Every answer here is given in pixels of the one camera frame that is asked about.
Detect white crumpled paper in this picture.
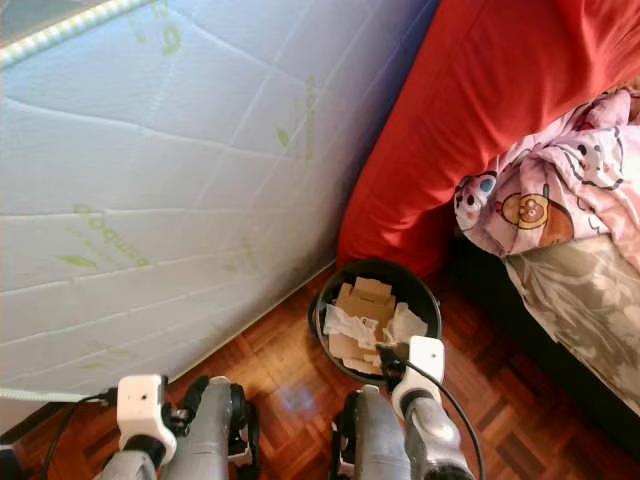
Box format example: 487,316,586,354
382,302,429,346
322,305,376,348

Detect brown cardboard pieces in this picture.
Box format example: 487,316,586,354
330,277,396,373

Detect black round waste bin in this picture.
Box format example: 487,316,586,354
308,258,443,386

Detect grey right robot leg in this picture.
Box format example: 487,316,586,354
330,385,407,480

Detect beige floral bed sheet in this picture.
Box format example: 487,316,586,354
503,232,640,421

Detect pink cartoon print blanket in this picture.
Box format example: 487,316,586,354
453,88,640,259

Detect red fabric covered mattress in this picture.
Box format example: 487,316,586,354
335,0,640,276

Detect white quilted mattress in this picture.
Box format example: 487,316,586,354
0,0,446,436

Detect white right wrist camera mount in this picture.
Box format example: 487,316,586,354
390,336,447,417

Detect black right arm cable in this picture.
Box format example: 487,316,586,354
430,358,487,480

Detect black bed frame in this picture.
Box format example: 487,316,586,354
445,235,640,456

